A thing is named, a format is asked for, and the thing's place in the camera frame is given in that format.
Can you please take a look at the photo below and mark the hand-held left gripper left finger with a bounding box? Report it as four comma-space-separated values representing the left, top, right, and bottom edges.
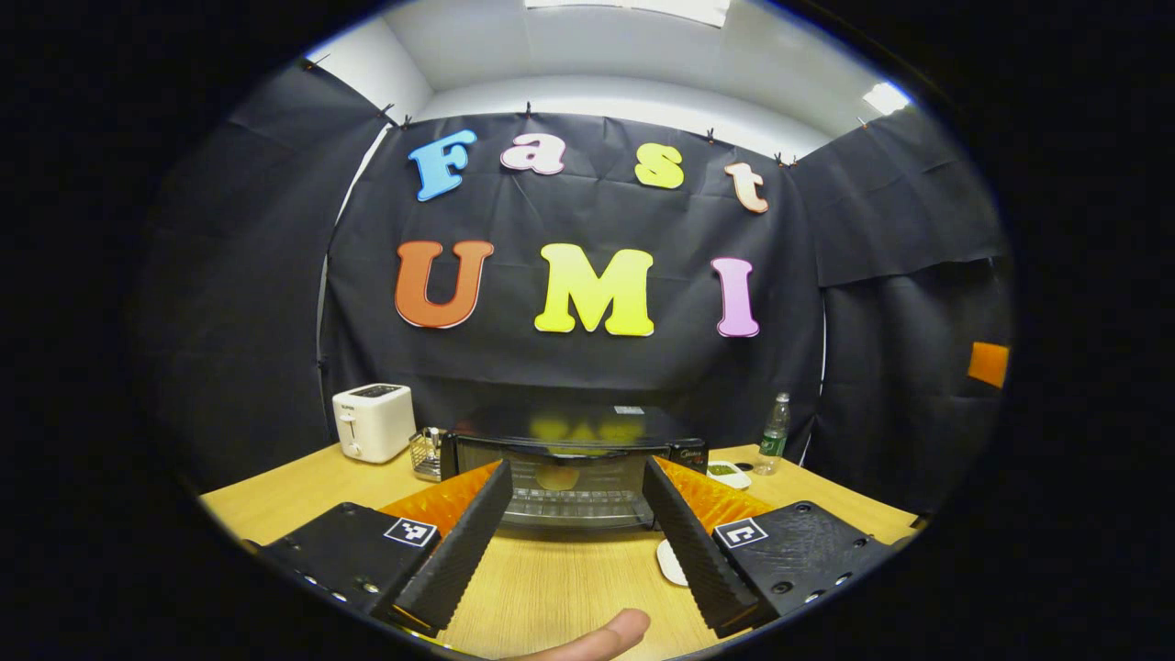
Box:
248, 459, 515, 636

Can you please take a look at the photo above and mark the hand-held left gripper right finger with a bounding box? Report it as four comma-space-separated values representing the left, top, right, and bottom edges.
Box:
641, 455, 896, 639

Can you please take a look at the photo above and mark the black electric oven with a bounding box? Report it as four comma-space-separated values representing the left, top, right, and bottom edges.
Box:
439, 405, 710, 531

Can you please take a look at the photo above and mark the white rectangular plate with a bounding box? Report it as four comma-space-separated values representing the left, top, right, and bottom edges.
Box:
655, 538, 689, 588

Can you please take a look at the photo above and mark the clear plastic water bottle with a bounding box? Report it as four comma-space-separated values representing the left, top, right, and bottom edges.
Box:
755, 392, 792, 476

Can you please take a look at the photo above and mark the white toaster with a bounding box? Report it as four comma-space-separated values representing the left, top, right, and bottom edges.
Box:
332, 383, 417, 465

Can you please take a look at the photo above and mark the ceiling light panel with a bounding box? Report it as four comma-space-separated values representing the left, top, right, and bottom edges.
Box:
523, 0, 733, 28
863, 81, 912, 116

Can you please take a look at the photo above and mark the black backdrop cloth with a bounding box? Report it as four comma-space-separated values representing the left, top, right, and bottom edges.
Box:
138, 60, 1015, 515

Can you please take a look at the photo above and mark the metal wire holder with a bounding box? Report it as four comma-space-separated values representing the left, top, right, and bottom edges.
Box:
408, 427, 448, 483

